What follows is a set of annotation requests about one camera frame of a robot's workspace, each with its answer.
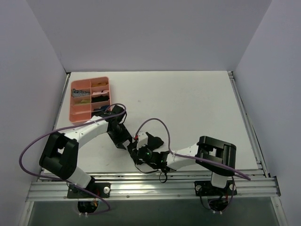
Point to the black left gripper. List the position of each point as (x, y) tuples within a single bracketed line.
[(120, 139)]

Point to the yellow garment in box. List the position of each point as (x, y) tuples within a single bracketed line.
[(99, 83)]

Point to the olive garment in box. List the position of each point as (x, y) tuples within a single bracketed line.
[(84, 101)]

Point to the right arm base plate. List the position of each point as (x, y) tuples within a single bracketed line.
[(205, 188)]

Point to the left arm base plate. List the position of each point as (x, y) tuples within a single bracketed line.
[(100, 189)]

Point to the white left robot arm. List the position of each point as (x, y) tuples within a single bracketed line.
[(60, 154)]

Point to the striped rolled garment in box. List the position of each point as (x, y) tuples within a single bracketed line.
[(75, 93)]

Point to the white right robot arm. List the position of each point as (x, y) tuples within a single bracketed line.
[(217, 156)]

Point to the pink garment in box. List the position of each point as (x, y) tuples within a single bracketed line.
[(99, 92)]

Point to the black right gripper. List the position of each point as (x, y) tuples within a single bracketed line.
[(153, 142)]

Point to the navy garment in box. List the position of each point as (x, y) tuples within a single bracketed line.
[(103, 108)]

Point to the black rolled garment in box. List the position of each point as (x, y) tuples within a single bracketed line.
[(100, 98)]

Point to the pink compartment organizer box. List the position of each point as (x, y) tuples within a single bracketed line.
[(82, 113)]

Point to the black striped underwear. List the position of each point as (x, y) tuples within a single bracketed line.
[(153, 143)]

